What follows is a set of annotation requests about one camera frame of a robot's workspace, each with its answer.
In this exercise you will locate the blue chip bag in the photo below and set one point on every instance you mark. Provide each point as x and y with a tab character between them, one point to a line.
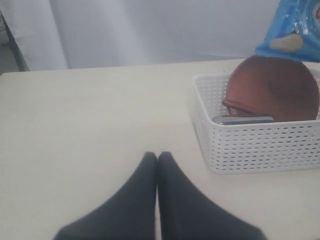
294	32

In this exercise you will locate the white plastic perforated basket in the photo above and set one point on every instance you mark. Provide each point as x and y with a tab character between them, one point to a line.
249	148

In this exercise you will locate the shiny metal cup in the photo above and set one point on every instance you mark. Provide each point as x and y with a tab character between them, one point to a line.
228	120

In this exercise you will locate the brown round plate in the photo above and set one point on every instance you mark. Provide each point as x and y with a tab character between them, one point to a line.
283	89

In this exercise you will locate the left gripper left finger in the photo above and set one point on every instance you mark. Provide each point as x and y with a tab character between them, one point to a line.
128	215

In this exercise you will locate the dark metal stand frame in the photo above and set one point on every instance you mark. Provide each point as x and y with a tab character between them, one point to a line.
12	45

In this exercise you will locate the brown wooden spoon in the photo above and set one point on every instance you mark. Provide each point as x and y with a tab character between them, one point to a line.
236	108

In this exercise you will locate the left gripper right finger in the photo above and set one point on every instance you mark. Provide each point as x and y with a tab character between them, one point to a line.
187	214

